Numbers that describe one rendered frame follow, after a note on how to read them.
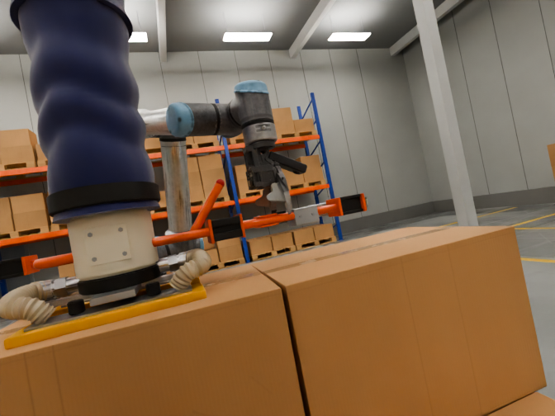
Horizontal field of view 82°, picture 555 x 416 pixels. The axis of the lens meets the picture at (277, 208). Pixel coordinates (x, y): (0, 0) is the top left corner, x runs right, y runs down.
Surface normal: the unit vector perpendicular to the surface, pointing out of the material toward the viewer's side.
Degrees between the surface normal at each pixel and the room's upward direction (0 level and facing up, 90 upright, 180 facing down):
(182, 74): 90
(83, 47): 77
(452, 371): 90
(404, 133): 90
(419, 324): 90
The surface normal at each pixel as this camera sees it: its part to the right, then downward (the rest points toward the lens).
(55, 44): 0.04, -0.28
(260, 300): 0.23, -0.06
